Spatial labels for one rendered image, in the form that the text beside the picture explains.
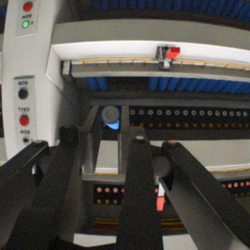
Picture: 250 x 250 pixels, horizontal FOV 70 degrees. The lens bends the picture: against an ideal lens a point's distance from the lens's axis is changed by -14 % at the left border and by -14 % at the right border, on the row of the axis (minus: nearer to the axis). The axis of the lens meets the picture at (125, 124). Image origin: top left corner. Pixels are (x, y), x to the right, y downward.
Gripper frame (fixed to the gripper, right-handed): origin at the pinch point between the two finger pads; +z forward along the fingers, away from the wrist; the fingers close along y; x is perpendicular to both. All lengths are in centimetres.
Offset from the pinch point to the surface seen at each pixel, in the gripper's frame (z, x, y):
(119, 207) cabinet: 29.1, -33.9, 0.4
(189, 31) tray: 16.8, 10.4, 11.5
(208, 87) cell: 25.3, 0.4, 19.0
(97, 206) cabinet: 29.4, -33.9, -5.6
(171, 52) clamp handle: 9.8, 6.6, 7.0
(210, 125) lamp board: 27.3, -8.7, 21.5
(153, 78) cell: 22.6, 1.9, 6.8
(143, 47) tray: 17.5, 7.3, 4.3
